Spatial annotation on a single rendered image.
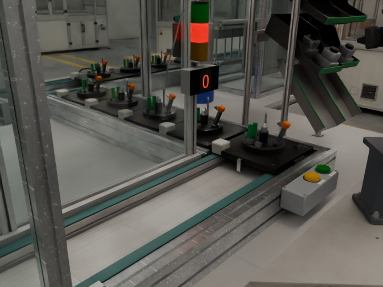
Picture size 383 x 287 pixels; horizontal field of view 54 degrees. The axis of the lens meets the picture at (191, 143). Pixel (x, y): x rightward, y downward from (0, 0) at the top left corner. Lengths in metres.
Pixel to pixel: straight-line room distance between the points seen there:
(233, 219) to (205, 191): 0.22
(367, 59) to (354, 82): 0.33
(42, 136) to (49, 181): 0.06
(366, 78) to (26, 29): 5.11
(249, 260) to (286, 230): 0.17
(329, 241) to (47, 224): 0.73
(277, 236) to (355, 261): 0.19
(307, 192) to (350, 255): 0.18
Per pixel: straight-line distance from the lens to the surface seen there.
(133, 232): 0.91
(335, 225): 1.10
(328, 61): 1.38
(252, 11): 1.44
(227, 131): 1.37
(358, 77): 5.43
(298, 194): 1.01
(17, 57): 0.42
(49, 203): 0.48
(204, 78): 1.08
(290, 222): 1.08
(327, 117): 1.47
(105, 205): 0.96
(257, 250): 0.96
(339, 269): 0.95
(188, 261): 0.80
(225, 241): 0.88
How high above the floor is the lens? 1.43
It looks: 22 degrees down
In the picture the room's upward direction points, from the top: 1 degrees clockwise
